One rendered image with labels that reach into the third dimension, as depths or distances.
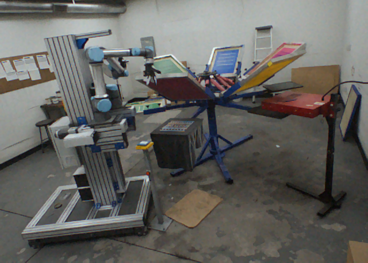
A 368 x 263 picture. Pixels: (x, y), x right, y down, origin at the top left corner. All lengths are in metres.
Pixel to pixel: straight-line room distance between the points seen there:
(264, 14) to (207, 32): 1.47
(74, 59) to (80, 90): 0.28
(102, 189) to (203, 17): 5.34
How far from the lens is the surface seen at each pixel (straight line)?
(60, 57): 2.64
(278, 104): 2.76
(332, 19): 6.78
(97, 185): 3.01
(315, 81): 6.84
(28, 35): 6.33
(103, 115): 2.43
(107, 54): 2.42
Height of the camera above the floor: 1.91
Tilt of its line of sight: 20 degrees down
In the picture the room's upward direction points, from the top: 9 degrees counter-clockwise
